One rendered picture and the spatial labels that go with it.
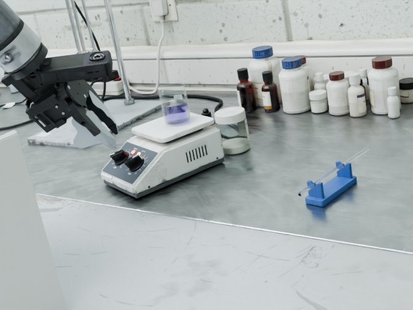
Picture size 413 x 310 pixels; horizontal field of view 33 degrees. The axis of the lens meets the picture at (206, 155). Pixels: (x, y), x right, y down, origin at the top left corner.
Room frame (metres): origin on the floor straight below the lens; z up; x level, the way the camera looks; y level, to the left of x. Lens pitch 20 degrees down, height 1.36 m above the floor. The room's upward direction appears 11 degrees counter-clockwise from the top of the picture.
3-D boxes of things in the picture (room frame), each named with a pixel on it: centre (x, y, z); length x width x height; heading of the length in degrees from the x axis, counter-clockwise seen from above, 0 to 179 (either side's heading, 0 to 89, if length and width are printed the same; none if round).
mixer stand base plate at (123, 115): (1.66, 0.25, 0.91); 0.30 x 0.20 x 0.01; 140
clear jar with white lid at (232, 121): (1.29, -0.06, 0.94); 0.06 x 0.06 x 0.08
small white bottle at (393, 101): (1.31, -0.38, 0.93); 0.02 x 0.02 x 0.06
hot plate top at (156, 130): (1.25, 0.05, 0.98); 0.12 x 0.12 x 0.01; 32
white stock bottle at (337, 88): (1.40, -0.29, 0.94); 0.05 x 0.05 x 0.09
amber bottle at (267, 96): (1.51, -0.16, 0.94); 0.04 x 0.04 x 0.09
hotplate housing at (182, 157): (1.24, 0.07, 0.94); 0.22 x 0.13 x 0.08; 122
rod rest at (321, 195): (1.01, -0.18, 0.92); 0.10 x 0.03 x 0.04; 133
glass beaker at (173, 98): (1.25, 0.04, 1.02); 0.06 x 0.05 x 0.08; 9
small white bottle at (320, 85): (1.47, -0.27, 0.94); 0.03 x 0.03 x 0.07
